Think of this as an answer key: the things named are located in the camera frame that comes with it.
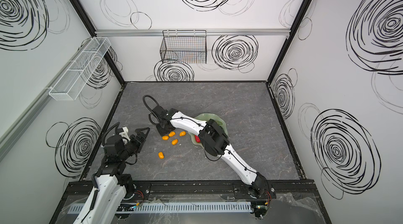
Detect light green wavy fruit bowl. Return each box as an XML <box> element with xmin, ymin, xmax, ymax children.
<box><xmin>188</xmin><ymin>113</ymin><xmax>229</xmax><ymax>147</ymax></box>

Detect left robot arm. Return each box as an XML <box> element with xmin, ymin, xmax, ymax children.
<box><xmin>74</xmin><ymin>123</ymin><xmax>150</xmax><ymax>224</ymax></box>

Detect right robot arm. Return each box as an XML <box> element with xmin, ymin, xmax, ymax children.
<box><xmin>148</xmin><ymin>105</ymin><xmax>275</xmax><ymax>199</ymax></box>

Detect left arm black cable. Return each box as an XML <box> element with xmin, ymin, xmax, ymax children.
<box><xmin>101</xmin><ymin>122</ymin><xmax>138</xmax><ymax>165</ymax></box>

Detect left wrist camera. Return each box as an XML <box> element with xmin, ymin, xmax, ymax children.
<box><xmin>118</xmin><ymin>127</ymin><xmax>130</xmax><ymax>145</ymax></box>

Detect black wire wall basket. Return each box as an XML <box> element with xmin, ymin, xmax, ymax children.
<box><xmin>160</xmin><ymin>30</ymin><xmax>207</xmax><ymax>64</ymax></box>

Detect white mesh wall shelf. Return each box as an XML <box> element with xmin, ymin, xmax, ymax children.
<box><xmin>49</xmin><ymin>37</ymin><xmax>111</xmax><ymax>101</ymax></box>

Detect white slotted cable duct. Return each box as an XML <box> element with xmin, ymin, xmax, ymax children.
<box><xmin>67</xmin><ymin>201</ymin><xmax>253</xmax><ymax>215</ymax></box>

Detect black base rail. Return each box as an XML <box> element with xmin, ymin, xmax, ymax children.
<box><xmin>62</xmin><ymin>179</ymin><xmax>319</xmax><ymax>201</ymax></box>

